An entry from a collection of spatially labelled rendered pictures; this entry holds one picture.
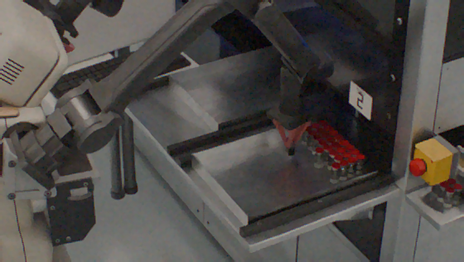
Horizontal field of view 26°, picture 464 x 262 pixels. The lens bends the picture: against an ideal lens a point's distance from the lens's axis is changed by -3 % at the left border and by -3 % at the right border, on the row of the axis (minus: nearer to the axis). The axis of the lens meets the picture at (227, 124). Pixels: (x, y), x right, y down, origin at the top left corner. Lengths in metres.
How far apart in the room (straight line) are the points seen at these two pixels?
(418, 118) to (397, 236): 0.33
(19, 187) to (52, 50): 0.27
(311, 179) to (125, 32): 0.88
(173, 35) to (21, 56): 0.30
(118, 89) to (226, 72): 0.90
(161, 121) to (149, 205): 1.18
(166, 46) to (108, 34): 1.13
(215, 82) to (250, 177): 0.41
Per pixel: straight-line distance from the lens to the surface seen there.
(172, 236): 3.60
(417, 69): 2.22
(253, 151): 2.48
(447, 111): 2.34
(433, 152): 2.27
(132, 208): 3.73
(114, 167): 3.40
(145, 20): 3.05
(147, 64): 1.90
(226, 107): 2.64
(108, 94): 1.92
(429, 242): 2.57
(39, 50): 1.99
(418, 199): 2.38
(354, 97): 2.45
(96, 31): 2.98
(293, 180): 2.40
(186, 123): 2.58
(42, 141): 1.93
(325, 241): 2.79
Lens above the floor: 2.32
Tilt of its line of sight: 34 degrees down
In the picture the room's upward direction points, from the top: 1 degrees clockwise
